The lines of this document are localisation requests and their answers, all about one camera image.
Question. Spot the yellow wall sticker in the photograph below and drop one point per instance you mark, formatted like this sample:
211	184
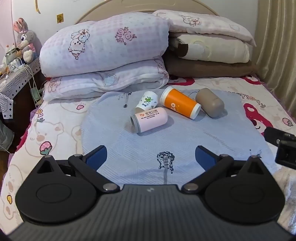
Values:
60	18

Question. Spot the nightstand with patterned cloth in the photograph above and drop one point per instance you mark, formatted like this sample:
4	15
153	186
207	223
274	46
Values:
13	83

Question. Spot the beige curtain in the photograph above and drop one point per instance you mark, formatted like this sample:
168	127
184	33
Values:
276	39

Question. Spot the grey-blue guitar print cloth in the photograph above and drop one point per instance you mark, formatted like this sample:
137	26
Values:
138	150

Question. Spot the pink checked folded quilt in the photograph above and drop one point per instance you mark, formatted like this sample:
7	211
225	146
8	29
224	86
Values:
104	44

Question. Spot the orange cup white rims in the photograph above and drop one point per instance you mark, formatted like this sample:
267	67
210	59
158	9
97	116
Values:
180	102

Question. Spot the beige wooden headboard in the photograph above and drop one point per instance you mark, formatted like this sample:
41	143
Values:
92	11

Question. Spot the pink floral pillow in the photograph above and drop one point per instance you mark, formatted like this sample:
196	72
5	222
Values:
203	23

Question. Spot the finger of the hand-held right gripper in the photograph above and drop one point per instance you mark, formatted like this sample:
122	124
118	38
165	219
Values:
286	154
276	136

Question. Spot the pink cup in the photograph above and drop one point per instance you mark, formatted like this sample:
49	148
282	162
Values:
152	119

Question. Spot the white pink folded blanket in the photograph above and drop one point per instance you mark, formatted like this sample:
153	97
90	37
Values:
92	81

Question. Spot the taupe brown cup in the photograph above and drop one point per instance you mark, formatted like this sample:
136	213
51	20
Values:
210	102

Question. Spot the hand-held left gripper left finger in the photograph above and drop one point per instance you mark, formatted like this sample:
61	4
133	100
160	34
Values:
97	157

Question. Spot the white fluffy cloth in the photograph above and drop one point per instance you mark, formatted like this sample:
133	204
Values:
288	192

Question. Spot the grey plush rabbit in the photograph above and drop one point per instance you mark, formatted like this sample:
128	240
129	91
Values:
25	40

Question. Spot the pale green charger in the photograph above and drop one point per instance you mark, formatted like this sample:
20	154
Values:
35	94

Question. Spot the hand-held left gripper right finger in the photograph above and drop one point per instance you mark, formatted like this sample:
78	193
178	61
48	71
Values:
204	157

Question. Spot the bear print bed sheet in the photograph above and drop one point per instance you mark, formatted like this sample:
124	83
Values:
57	129

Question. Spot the brown folded blanket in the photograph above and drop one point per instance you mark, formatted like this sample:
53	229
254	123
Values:
203	67

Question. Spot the cream folded blanket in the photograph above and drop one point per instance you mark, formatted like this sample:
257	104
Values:
219	49

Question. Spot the white paper cup green print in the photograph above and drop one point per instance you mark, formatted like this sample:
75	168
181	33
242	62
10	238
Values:
146	102

